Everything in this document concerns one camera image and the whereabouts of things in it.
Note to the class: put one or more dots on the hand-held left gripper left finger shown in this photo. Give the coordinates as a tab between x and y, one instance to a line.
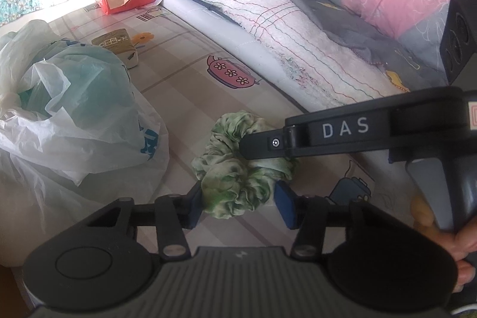
195	207

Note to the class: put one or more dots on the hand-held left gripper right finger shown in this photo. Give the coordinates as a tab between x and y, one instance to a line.
285	203

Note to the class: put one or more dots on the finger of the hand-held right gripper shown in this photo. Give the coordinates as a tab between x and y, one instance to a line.
261	144

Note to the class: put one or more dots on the green tie-dye scrunchie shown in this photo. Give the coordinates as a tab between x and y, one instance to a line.
231	187

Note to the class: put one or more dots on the white plastic shopping bag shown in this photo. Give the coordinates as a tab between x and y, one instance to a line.
93	139

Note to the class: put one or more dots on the person's right hand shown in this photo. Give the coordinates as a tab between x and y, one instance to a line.
464	251

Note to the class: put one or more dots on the white striped towel blanket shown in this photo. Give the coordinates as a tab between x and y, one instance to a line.
261	16

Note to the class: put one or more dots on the white quilted mattress pad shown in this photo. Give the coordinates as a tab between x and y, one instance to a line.
208	23

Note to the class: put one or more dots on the small olive printed carton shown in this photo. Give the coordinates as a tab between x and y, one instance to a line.
111	40

